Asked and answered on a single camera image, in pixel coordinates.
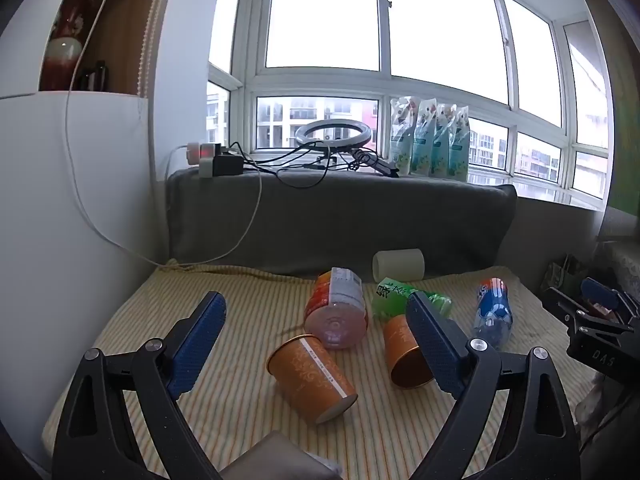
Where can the wooden shelf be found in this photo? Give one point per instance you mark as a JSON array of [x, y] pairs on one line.
[[125, 35]]

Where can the white window frame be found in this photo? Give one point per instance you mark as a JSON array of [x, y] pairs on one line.
[[385, 82]]

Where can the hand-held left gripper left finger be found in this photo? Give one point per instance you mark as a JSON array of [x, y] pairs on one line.
[[197, 345]]

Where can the white power strip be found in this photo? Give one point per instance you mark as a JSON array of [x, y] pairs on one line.
[[202, 157]]

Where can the green label plastic bottle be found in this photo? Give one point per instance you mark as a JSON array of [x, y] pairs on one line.
[[392, 298]]

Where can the white paper roll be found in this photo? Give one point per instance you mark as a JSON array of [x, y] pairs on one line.
[[398, 265]]

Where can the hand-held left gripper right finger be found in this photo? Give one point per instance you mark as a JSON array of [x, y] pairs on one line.
[[435, 350]]

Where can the yellow striped sheet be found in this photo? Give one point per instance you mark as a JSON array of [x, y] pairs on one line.
[[240, 390]]

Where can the dark patterned box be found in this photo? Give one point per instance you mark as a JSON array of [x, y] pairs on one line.
[[562, 272]]

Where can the orange paper cup white stripe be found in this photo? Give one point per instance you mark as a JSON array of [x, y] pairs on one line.
[[310, 380]]

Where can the blue label plastic bottle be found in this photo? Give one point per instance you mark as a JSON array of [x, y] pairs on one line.
[[492, 310]]

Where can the dark bottle on shelf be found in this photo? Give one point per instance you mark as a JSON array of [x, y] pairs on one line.
[[95, 77]]

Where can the white cabinet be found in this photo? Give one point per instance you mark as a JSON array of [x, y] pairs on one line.
[[50, 185]]

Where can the red juice plastic bottle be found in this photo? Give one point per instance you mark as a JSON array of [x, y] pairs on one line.
[[335, 310]]

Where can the red and white vase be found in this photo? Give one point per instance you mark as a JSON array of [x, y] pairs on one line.
[[62, 60]]

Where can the grey cloth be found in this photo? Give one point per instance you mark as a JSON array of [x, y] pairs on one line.
[[280, 457]]

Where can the grey blanket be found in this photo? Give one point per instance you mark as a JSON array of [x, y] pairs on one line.
[[350, 220]]

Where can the green patterned panel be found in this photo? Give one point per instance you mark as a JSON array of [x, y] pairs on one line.
[[625, 160]]

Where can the black power adapter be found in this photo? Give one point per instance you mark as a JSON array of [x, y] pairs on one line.
[[227, 164]]

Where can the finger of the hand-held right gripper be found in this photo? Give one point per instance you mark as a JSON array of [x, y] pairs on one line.
[[600, 291], [565, 302]]

